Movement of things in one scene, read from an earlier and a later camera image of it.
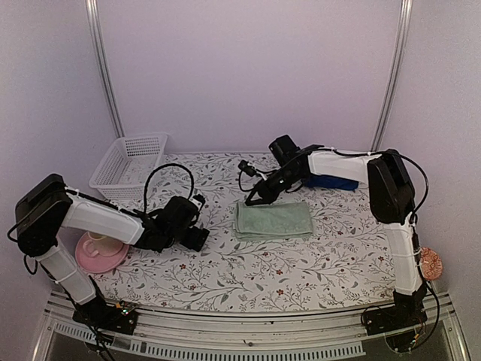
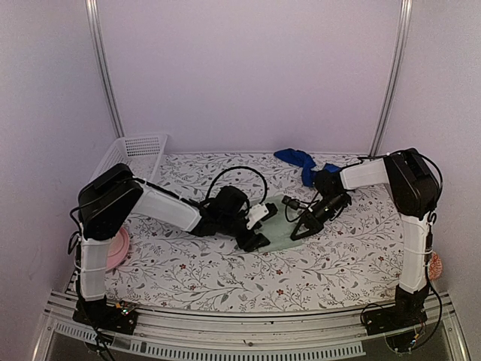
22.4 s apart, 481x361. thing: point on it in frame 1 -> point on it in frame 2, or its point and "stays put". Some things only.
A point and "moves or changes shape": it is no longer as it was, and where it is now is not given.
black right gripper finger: (255, 202) -> (312, 225)
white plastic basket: (122, 174) stays put
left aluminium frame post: (101, 58) stays put
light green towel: (273, 220) moves or changes shape
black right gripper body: (288, 180) -> (335, 203)
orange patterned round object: (431, 264) stays put
